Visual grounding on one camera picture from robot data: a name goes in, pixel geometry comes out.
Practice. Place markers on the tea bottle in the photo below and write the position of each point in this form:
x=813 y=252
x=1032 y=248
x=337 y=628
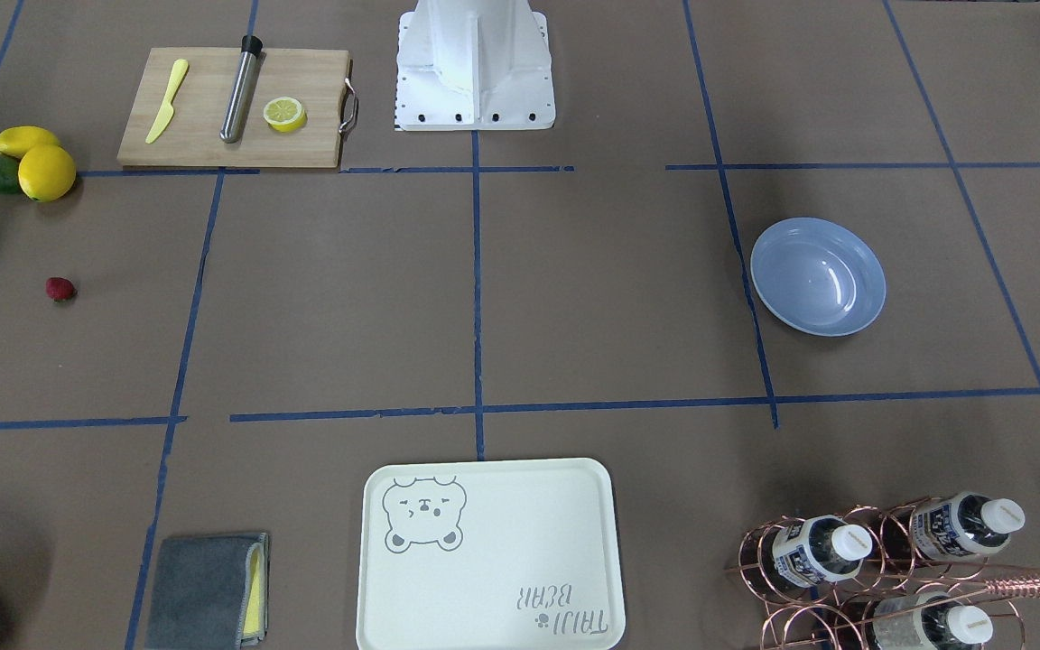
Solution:
x=789 y=559
x=929 y=620
x=967 y=526

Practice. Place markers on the tea bottle lower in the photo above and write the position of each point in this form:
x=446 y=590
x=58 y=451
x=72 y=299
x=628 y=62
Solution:
x=929 y=620

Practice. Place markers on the steel muddler black tip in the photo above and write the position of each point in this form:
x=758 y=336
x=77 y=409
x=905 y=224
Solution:
x=243 y=89

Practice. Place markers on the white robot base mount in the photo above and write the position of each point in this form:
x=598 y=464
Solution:
x=473 y=66

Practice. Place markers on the lemon half slice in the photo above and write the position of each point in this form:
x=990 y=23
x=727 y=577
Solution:
x=285 y=114

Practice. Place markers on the yellow lemon rear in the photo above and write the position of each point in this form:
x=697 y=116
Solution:
x=16 y=141

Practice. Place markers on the copper wire bottle rack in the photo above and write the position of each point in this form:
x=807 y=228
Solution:
x=837 y=614

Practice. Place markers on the yellow lemon front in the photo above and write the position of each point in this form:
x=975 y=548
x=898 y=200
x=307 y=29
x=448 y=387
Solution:
x=46 y=173

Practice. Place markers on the blue plate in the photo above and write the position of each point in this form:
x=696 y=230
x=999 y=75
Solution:
x=818 y=277

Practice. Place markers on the yellow lemon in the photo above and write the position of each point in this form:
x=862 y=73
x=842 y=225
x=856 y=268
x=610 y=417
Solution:
x=46 y=173
x=16 y=141

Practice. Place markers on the yellow plastic knife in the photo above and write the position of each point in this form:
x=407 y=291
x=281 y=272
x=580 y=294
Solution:
x=166 y=110

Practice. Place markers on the red strawberry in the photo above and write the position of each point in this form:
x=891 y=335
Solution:
x=60 y=289

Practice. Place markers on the cream bear tray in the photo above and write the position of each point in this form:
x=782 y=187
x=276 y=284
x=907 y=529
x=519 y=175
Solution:
x=509 y=554

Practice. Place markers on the grey folded cloth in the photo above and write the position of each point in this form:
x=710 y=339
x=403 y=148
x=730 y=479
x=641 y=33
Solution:
x=210 y=592

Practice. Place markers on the wooden cutting board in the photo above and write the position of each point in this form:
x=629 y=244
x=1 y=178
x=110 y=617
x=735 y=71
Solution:
x=318 y=78

